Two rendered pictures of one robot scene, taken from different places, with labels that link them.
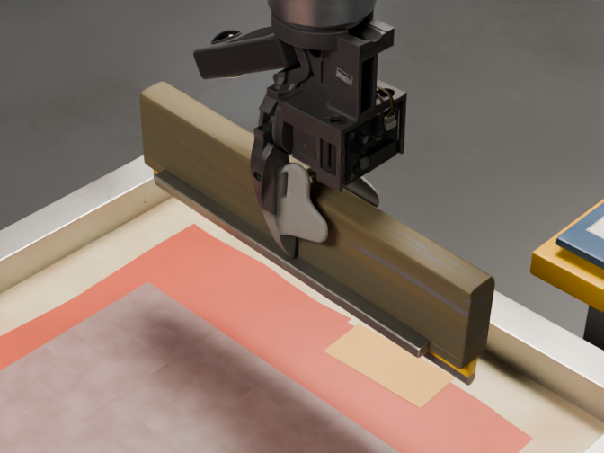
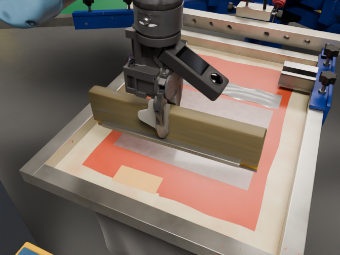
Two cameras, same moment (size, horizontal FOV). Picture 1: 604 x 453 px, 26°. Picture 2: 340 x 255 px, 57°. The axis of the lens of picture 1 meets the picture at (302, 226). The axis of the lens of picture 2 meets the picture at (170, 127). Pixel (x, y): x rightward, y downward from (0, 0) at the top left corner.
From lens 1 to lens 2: 1.29 m
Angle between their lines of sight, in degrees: 99
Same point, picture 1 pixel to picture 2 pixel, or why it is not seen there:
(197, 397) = not seen: hidden behind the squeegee
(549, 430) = (76, 168)
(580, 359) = (61, 176)
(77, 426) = not seen: hidden behind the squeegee
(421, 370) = (124, 179)
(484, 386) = (100, 179)
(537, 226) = not seen: outside the picture
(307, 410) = (159, 154)
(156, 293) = (239, 185)
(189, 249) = (244, 213)
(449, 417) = (111, 164)
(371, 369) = (142, 175)
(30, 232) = (302, 177)
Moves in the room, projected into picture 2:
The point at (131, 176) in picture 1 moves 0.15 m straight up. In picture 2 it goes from (295, 225) to (321, 172)
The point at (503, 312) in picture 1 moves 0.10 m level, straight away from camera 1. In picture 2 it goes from (92, 191) to (90, 237)
